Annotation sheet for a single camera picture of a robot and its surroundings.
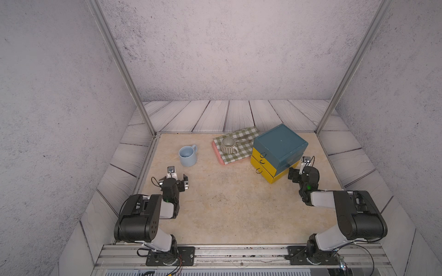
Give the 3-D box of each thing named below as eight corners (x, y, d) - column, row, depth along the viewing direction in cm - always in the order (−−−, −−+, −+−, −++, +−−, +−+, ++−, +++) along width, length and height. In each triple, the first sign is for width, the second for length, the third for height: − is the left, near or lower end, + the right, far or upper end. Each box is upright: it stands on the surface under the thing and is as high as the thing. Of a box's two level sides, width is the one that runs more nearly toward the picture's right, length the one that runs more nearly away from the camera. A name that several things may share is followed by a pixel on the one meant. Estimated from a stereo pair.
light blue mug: (179, 166, 105) (177, 158, 100) (183, 152, 113) (180, 144, 107) (195, 166, 105) (193, 158, 99) (197, 152, 113) (196, 144, 107)
